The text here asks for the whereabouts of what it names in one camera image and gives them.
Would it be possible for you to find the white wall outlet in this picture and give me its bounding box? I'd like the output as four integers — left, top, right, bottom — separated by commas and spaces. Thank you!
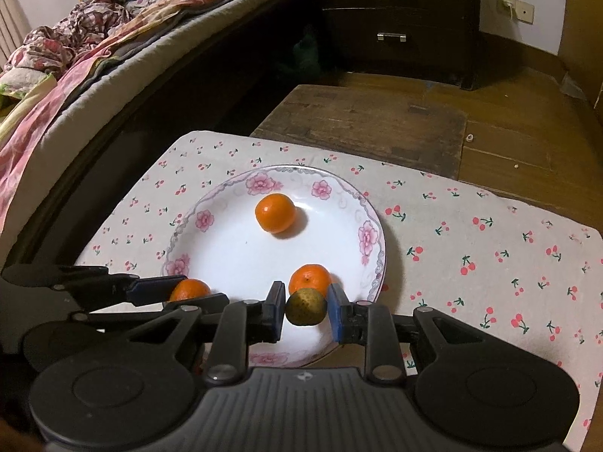
499, 0, 536, 24

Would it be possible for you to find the pink floral blanket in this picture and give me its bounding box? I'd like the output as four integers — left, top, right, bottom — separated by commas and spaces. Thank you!
0, 0, 283, 227

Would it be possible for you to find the yellow wooden cabinet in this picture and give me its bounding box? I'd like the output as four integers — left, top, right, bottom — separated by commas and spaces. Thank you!
558, 0, 603, 104

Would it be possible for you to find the cherry print tablecloth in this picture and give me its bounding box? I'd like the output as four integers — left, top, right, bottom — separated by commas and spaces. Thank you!
75, 131, 603, 452

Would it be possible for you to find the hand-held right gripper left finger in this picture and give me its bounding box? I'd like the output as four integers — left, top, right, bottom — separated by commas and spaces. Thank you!
125, 281, 287, 383

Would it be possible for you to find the white floral plate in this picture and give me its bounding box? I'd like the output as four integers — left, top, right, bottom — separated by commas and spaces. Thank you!
161, 165, 387, 368

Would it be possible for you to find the low wooden table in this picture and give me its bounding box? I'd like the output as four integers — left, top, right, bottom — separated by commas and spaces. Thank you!
249, 84, 468, 181

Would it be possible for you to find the tan longan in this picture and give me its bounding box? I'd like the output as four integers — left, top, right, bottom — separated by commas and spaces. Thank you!
285, 288, 328, 327

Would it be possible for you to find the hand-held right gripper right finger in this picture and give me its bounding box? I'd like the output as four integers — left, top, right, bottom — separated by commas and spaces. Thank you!
327, 283, 491, 383

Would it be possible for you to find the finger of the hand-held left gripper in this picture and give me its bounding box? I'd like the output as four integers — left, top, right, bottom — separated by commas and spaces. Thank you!
2, 264, 188, 306
70, 293, 230, 327

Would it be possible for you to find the dark wooden dresser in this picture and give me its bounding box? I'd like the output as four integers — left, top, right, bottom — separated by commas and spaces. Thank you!
301, 0, 484, 91

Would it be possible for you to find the bed with beige mattress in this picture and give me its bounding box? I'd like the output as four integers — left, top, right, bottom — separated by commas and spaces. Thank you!
0, 0, 307, 269

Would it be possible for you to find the crumpled floral cloth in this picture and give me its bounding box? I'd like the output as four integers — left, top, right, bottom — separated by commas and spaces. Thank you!
5, 0, 138, 83

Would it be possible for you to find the orange mandarin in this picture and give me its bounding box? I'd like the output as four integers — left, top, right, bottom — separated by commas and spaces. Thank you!
288, 264, 332, 298
255, 193, 297, 234
168, 279, 212, 302

